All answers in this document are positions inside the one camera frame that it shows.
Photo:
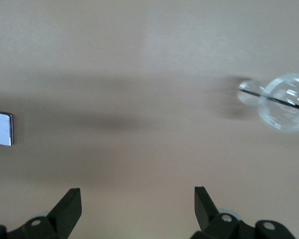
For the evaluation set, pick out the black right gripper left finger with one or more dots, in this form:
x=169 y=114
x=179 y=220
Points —
x=64 y=211

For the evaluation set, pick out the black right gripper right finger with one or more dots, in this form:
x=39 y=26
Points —
x=206 y=214

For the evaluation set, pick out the lavender flip phone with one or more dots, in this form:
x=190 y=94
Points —
x=1 y=128

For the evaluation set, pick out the thin black straw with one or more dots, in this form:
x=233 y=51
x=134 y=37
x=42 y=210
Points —
x=269 y=98

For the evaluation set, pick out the clear plastic cup with straw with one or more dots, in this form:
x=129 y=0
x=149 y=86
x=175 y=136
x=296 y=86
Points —
x=281 y=104

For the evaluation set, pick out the brown table mat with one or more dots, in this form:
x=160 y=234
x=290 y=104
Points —
x=139 y=62

